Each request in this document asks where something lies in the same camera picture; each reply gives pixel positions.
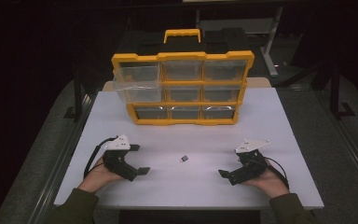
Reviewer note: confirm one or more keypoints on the clear plastic pulled-out drawer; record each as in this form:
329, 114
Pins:
138, 85

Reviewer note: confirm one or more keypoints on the set of clear closed drawers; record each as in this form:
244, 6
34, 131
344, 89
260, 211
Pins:
220, 71

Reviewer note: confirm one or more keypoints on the small dark metal part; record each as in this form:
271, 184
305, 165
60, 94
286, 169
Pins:
184, 158

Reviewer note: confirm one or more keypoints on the person's left hand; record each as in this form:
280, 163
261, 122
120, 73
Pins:
98, 177

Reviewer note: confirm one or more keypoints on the grey metal stand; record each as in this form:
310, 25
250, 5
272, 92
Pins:
272, 40

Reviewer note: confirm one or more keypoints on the person's right hand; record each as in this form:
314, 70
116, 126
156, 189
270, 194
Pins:
268, 183

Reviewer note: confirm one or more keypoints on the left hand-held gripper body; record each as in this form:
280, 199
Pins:
118, 161

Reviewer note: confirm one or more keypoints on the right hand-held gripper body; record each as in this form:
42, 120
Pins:
252, 165

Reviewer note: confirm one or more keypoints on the metal floor rail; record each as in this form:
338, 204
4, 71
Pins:
59, 161
348, 140

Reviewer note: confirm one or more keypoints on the yellow black parts organizer cabinet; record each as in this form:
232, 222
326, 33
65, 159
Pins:
183, 56

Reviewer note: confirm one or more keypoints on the black floor stand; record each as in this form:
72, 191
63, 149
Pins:
337, 99
76, 99

